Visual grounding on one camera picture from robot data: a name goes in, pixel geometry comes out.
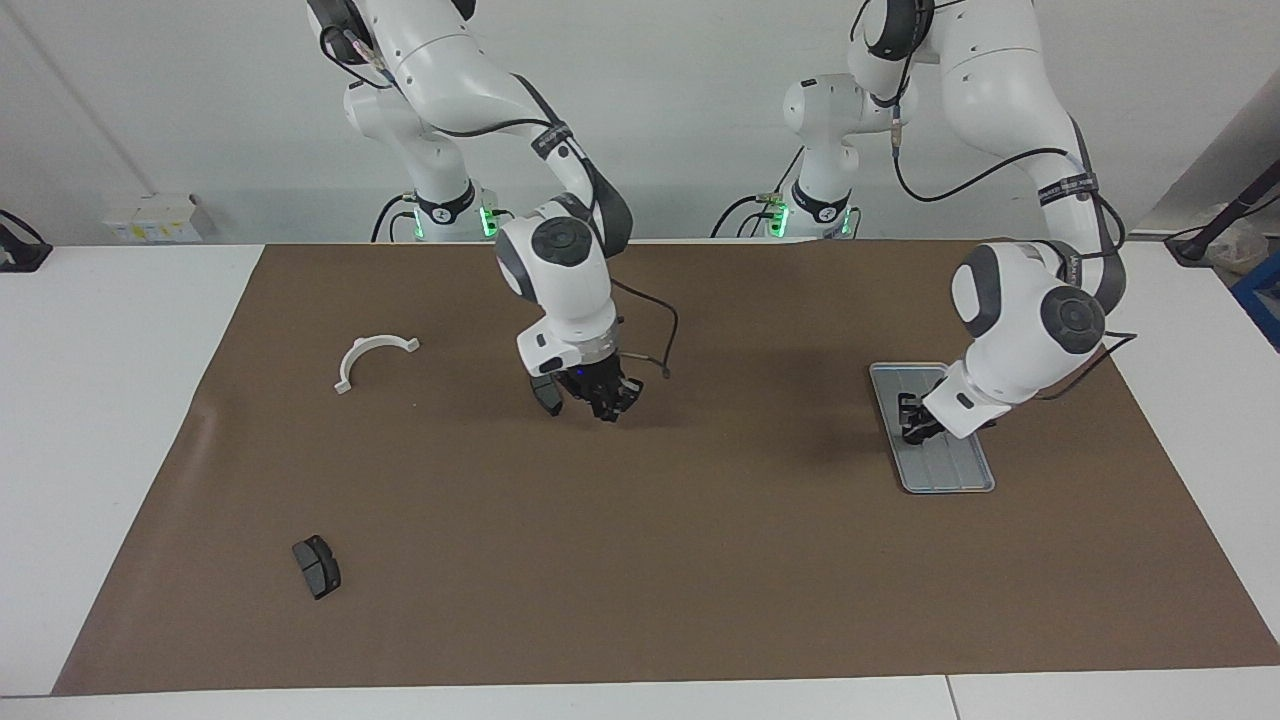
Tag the white curved plastic bracket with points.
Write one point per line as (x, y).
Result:
(349, 360)

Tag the white wall socket box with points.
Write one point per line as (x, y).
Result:
(150, 218)

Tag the dark grey brake pad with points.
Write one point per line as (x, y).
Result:
(318, 568)
(545, 392)

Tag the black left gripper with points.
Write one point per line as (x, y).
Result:
(928, 420)

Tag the clear plastic bag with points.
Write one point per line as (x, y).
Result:
(1245, 245)

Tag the brown table mat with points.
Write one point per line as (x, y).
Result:
(650, 560)

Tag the blue crate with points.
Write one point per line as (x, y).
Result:
(1262, 295)

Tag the silver metal tray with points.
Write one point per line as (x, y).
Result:
(950, 470)

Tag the black stand pole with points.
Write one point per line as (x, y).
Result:
(1225, 215)

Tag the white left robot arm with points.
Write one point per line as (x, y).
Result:
(1020, 350)

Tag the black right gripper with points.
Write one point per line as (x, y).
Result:
(595, 380)

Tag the black clamp mount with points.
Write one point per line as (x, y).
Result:
(20, 255)

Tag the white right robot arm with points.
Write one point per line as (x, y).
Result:
(560, 290)

